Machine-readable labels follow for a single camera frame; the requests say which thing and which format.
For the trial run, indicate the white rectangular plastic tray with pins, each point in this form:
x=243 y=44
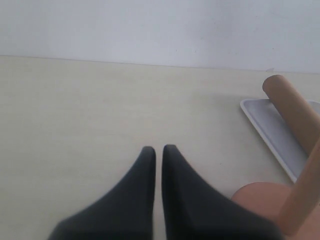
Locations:
x=276 y=134

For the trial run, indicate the brown cardboard tube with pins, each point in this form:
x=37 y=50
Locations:
x=297 y=113

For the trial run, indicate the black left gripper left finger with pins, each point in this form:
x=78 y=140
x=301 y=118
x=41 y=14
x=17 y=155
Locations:
x=124 y=213

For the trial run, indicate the wooden paper towel holder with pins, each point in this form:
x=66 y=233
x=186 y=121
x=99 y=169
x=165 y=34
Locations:
x=295 y=210

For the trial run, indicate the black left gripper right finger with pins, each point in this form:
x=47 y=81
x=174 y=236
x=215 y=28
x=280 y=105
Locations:
x=193 y=210

